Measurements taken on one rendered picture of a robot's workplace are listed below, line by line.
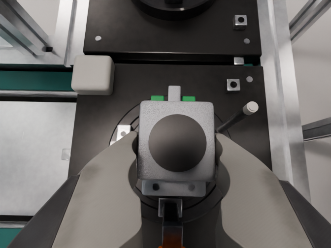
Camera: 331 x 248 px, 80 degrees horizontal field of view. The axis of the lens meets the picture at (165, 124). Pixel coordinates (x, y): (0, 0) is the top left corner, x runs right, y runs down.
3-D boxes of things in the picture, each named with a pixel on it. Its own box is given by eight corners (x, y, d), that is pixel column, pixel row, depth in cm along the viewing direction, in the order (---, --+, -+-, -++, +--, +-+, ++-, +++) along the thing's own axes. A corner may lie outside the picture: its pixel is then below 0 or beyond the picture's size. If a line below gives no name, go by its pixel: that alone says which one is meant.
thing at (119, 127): (132, 145, 22) (129, 143, 20) (118, 144, 22) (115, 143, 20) (133, 127, 22) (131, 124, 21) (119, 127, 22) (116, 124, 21)
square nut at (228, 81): (237, 93, 25) (240, 90, 24) (224, 93, 25) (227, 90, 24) (236, 81, 26) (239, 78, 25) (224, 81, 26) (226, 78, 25)
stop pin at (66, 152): (83, 161, 28) (70, 160, 24) (75, 161, 28) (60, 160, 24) (84, 151, 28) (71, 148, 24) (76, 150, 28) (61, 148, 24)
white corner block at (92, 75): (116, 100, 27) (108, 89, 23) (82, 100, 27) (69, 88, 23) (118, 69, 28) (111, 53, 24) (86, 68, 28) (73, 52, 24)
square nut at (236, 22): (244, 30, 27) (247, 25, 26) (232, 30, 27) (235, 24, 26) (244, 19, 28) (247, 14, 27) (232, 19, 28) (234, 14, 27)
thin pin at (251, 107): (224, 132, 22) (259, 111, 14) (216, 132, 22) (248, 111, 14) (223, 125, 22) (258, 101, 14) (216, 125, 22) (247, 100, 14)
